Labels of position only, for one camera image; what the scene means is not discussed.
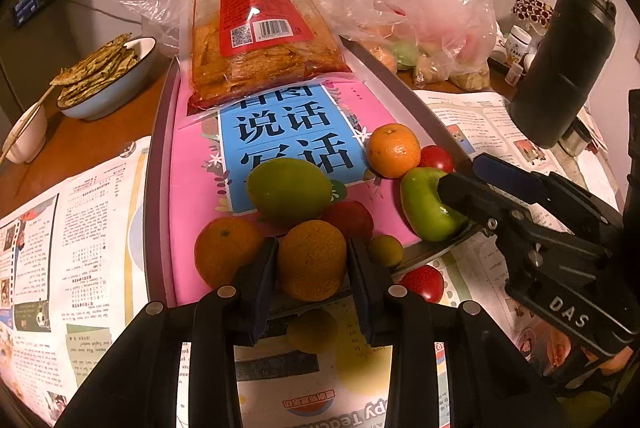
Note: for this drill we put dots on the colourful printed newspaper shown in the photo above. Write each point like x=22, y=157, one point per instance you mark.
x=75, y=233

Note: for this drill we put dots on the small yellow-green fruit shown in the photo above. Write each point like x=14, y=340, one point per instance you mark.
x=312, y=330
x=385, y=250

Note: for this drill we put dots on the green jujube fruit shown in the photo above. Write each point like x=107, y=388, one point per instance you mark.
x=405, y=53
x=422, y=208
x=289, y=192

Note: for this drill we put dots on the black thermos flask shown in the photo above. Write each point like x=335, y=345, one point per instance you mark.
x=560, y=72

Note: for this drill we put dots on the small white bowl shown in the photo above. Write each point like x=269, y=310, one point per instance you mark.
x=27, y=137

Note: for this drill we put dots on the white plastic jar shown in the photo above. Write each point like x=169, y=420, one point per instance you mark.
x=517, y=42

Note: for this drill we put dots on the steel cup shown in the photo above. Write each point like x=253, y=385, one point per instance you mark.
x=575, y=138

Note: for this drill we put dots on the stack of flat pancakes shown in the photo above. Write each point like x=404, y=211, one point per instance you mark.
x=95, y=67

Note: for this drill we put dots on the cluster of tan round fruits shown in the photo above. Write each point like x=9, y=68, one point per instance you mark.
x=470, y=75

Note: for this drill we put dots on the orange mandarin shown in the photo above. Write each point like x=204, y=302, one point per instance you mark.
x=311, y=260
x=382, y=58
x=225, y=250
x=393, y=149

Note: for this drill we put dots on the grey rectangular tray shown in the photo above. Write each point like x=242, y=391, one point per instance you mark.
x=157, y=188

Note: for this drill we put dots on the blue enamel bowl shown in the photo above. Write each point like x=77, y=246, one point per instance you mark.
x=115, y=97

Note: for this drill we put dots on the wooden chopstick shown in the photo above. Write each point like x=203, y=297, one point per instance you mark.
x=35, y=107
x=25, y=122

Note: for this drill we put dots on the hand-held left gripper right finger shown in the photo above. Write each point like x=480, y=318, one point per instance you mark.
x=365, y=295

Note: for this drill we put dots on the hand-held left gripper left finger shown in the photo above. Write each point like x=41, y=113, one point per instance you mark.
x=262, y=290

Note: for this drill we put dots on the white appliance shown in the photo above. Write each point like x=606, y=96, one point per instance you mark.
x=100, y=22

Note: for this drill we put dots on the red dotted flower bunch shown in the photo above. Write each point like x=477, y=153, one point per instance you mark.
x=532, y=10

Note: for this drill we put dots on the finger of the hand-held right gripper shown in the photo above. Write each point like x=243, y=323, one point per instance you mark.
x=505, y=173
x=470, y=203

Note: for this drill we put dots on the blue cardboard box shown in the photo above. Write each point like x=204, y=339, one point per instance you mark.
x=45, y=2

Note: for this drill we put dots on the pink book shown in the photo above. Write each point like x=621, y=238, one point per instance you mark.
x=195, y=167

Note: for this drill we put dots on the red cherry tomato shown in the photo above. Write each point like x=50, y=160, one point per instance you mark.
x=352, y=220
x=436, y=157
x=422, y=283

